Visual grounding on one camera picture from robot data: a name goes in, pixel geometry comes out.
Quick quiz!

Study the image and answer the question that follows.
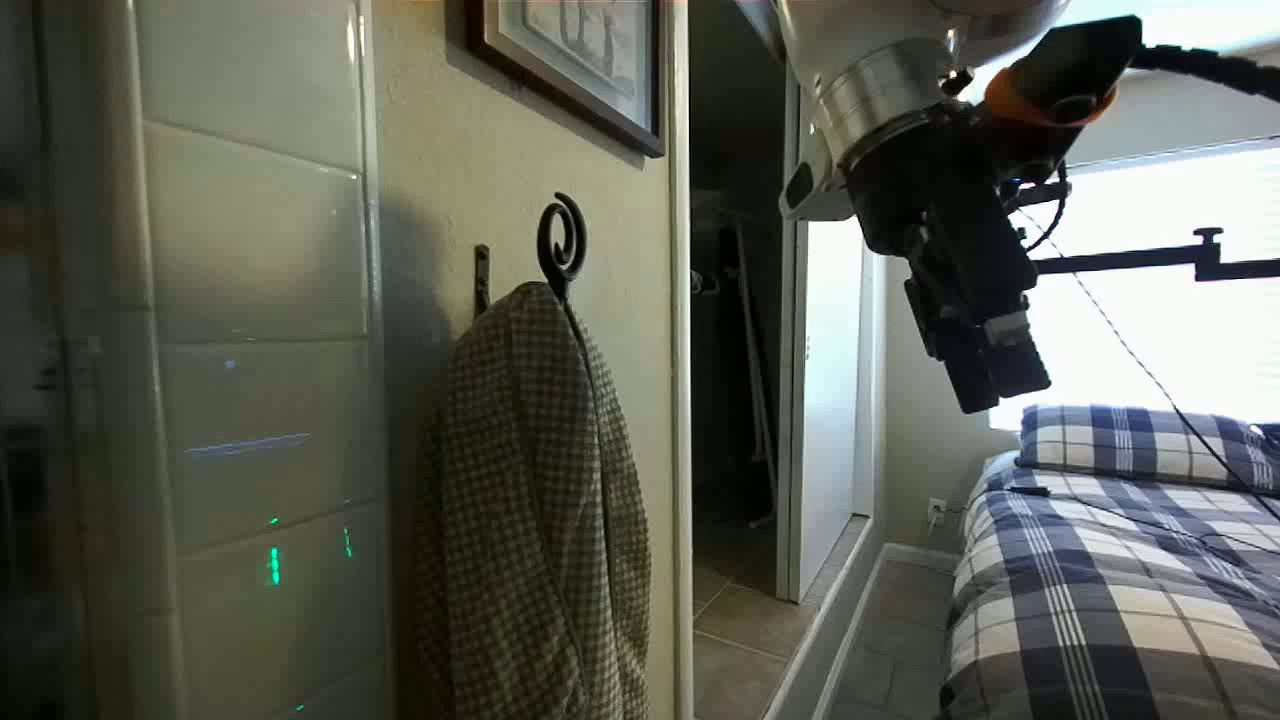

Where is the small black wall hook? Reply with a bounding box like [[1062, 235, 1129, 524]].
[[472, 242, 497, 320]]

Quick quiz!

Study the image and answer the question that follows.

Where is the blue plaid bed blanket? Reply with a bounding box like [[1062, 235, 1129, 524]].
[[936, 448, 1280, 720]]

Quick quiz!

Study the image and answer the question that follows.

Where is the black and orange wrist camera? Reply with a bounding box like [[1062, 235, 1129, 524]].
[[981, 14, 1146, 137]]

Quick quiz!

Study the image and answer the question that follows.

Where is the thin black cable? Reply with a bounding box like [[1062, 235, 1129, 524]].
[[1062, 266, 1280, 528]]

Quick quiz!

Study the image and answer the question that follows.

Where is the white door frame trim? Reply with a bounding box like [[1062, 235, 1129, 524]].
[[661, 0, 701, 720]]

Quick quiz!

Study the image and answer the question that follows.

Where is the bright window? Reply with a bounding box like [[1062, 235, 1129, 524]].
[[985, 133, 1280, 432]]

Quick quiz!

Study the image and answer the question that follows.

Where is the white closet door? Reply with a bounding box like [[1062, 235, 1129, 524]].
[[770, 210, 891, 608]]

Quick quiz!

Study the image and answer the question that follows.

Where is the black spiral wall hook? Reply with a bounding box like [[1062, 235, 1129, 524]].
[[531, 189, 593, 306]]

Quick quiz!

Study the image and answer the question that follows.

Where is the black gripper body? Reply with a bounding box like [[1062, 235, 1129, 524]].
[[842, 114, 1044, 337]]

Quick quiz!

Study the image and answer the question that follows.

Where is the blue plaid pillow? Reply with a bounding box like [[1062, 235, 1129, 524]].
[[1011, 401, 1280, 500]]

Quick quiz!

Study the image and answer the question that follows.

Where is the checkered tan towel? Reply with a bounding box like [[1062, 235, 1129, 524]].
[[403, 275, 655, 720]]

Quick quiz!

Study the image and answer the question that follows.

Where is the thick black braided cable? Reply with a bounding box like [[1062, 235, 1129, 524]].
[[1129, 41, 1280, 105]]

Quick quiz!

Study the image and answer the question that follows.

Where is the white paneled door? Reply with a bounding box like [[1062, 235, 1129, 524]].
[[36, 0, 398, 720]]

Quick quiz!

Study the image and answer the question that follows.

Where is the dark framed wall picture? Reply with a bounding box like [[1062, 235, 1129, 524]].
[[458, 0, 667, 162]]

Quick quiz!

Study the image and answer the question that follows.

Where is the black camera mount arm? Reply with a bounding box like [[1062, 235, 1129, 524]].
[[1033, 226, 1280, 289]]

